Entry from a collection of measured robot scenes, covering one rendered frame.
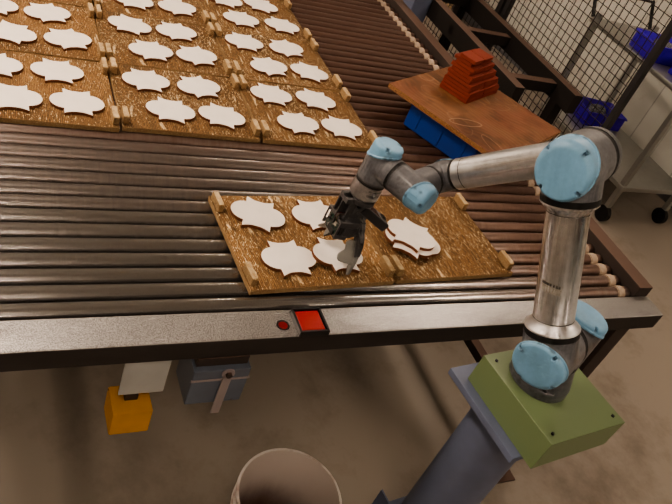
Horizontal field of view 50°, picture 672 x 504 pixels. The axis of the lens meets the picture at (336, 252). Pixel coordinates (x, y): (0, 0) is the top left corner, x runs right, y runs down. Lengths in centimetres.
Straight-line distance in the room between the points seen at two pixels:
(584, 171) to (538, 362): 42
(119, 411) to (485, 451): 90
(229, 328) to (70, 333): 33
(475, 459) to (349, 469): 80
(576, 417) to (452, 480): 41
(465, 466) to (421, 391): 107
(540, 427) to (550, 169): 61
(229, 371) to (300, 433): 105
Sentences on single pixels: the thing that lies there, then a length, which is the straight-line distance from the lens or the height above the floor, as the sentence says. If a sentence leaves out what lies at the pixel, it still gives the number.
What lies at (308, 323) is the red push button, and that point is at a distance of 167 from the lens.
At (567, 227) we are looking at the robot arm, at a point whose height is 142.
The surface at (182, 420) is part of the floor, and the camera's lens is 258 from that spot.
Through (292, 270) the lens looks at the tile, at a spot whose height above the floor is 95.
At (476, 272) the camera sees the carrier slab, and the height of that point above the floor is 94.
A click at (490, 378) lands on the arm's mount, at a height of 93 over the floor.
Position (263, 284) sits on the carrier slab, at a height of 94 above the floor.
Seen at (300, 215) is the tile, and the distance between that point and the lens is 194.
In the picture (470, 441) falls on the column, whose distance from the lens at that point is 192.
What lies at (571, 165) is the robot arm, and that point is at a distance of 140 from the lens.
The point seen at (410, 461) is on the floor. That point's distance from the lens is 277.
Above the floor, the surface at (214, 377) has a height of 81.
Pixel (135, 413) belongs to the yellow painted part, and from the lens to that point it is 170.
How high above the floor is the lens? 207
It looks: 37 degrees down
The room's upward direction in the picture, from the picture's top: 24 degrees clockwise
